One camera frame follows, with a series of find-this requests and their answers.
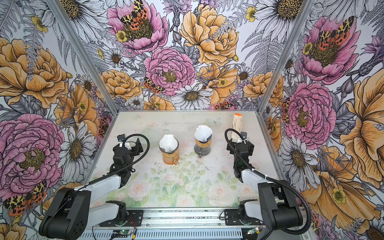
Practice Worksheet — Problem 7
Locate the grey glass pitcher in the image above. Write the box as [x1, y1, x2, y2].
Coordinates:
[194, 144, 211, 159]

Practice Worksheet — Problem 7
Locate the blue glass dripper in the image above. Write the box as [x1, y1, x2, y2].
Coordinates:
[195, 132, 212, 144]

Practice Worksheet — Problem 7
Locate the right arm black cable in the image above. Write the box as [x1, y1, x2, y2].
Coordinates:
[224, 128, 312, 236]

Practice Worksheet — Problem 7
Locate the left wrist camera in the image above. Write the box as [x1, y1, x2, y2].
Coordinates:
[117, 134, 126, 148]

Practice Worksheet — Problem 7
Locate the coffee filter pack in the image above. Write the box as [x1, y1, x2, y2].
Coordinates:
[231, 113, 243, 143]

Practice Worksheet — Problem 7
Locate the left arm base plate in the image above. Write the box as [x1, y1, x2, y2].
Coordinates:
[99, 210, 144, 227]

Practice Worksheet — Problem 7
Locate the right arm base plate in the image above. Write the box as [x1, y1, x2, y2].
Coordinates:
[224, 209, 261, 226]

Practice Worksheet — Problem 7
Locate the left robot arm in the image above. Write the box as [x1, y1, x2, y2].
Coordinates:
[39, 134, 150, 240]

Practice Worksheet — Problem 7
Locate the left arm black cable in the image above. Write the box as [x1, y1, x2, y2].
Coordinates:
[44, 133, 151, 235]

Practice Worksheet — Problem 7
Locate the orange glass carafe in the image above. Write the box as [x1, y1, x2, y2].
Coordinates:
[162, 149, 180, 165]

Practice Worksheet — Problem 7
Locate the aluminium frame rail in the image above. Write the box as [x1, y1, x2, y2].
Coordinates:
[49, 206, 310, 240]

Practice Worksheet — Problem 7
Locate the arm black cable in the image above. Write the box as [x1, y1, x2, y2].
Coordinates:
[224, 128, 312, 236]
[44, 133, 151, 235]

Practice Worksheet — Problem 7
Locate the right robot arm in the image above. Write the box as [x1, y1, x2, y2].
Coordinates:
[227, 140, 304, 231]

